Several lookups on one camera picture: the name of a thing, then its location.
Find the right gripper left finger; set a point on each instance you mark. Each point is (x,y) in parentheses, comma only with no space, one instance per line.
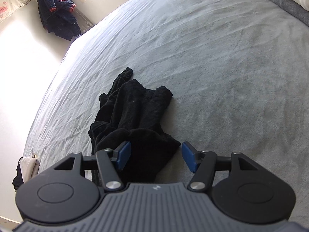
(110,162)

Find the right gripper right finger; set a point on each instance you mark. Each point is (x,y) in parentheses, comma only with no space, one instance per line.
(202,165)

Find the black t-shirt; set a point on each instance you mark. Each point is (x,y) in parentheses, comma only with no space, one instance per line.
(131,112)

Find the clothes beside bed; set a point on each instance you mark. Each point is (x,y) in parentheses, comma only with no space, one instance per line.
(27,168)

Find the grey bed sheet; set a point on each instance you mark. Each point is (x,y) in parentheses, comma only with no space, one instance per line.
(237,69)

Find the dark hanging jacket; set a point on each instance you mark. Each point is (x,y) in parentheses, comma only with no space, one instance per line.
(57,17)

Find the grey folded garment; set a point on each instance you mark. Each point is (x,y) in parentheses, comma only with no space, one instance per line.
(293,9)

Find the white red wall poster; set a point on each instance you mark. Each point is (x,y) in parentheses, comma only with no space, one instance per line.
(8,7)

